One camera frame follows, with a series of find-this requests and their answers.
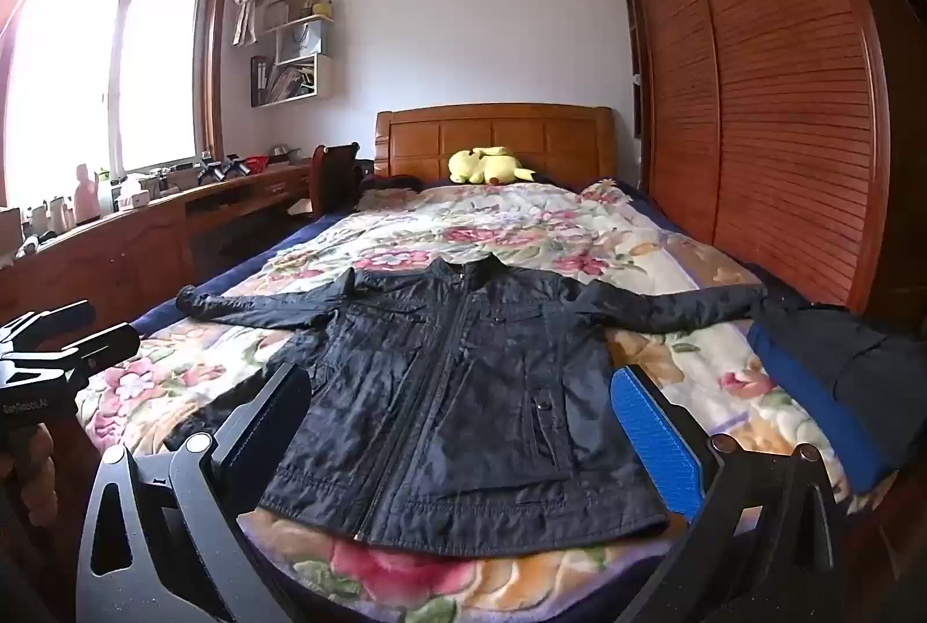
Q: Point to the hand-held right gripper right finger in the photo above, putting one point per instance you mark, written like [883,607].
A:
[652,431]

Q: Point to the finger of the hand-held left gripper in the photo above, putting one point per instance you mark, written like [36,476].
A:
[51,319]
[101,344]

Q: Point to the floral blanket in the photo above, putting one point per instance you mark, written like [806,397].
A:
[492,217]

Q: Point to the tissue box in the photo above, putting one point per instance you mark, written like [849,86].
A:
[132,194]

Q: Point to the wooden framed window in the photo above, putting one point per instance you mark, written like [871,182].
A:
[108,72]

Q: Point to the red basket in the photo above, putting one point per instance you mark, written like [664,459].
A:
[255,164]

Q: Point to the white wall shelf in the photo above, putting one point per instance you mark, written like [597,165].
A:
[322,76]

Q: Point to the black tools on desk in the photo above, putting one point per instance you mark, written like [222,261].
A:
[217,171]

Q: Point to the dark pillow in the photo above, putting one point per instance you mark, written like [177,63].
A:
[391,183]

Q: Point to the wooden bed headboard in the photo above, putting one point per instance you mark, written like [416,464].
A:
[507,137]

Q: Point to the wooden chair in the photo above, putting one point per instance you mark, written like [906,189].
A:
[333,177]

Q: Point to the yellow plush toy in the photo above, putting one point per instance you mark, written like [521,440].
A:
[489,166]

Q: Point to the cardboard box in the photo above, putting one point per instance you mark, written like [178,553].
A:
[290,9]

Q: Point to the pink figurine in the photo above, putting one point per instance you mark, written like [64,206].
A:
[87,199]

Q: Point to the black quilted jacket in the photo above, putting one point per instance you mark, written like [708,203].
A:
[463,391]

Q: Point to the metal pot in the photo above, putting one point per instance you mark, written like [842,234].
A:
[286,152]

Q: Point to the row of books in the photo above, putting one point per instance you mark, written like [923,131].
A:
[279,83]

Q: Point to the wooden slatted wardrobe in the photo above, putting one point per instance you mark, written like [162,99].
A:
[760,87]

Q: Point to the wooden desk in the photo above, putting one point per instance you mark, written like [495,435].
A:
[130,253]

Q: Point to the white paper bag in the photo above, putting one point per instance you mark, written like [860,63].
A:
[304,42]

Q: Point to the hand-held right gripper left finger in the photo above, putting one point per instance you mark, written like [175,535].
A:
[271,409]

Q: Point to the folded blue black garment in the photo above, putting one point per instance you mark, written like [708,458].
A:
[833,377]

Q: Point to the person's left hand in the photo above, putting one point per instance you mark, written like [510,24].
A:
[36,456]

